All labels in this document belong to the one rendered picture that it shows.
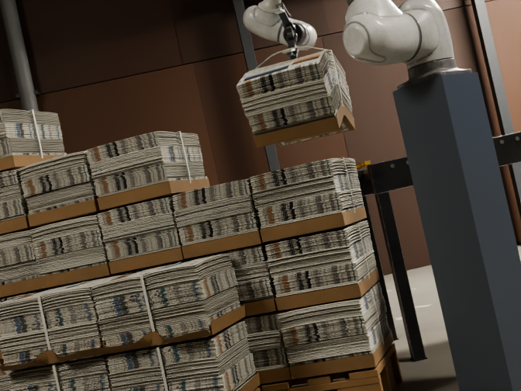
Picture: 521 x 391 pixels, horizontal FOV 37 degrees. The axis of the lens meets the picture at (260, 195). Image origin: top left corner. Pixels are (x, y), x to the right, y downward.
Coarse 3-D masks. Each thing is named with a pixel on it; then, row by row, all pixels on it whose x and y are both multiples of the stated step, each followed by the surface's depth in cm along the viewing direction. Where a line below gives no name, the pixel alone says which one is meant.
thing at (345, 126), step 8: (336, 64) 271; (336, 72) 267; (344, 72) 282; (344, 80) 279; (344, 88) 272; (344, 96) 269; (344, 104) 268; (352, 112) 277; (344, 120) 267; (344, 128) 272; (352, 128) 274; (312, 136) 276; (320, 136) 277; (280, 144) 282; (288, 144) 283
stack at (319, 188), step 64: (192, 192) 264; (256, 192) 258; (320, 192) 251; (64, 256) 281; (128, 256) 273; (256, 256) 259; (320, 256) 252; (256, 320) 260; (320, 320) 252; (384, 320) 276; (320, 384) 253; (384, 384) 260
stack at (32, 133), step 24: (0, 120) 287; (24, 120) 299; (48, 120) 314; (0, 144) 287; (24, 144) 295; (48, 144) 311; (0, 192) 289; (0, 216) 289; (0, 240) 289; (24, 240) 286; (0, 264) 290; (24, 264) 288; (48, 288) 300; (0, 336) 292; (0, 384) 292
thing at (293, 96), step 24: (264, 72) 253; (288, 72) 245; (312, 72) 244; (240, 96) 252; (264, 96) 250; (288, 96) 248; (312, 96) 246; (336, 96) 256; (264, 120) 253; (288, 120) 251; (312, 120) 250
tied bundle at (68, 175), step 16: (48, 160) 282; (64, 160) 280; (80, 160) 277; (32, 176) 284; (48, 176) 281; (64, 176) 279; (80, 176) 278; (32, 192) 284; (48, 192) 282; (64, 192) 280; (80, 192) 278; (32, 208) 285; (48, 208) 283; (48, 224) 286
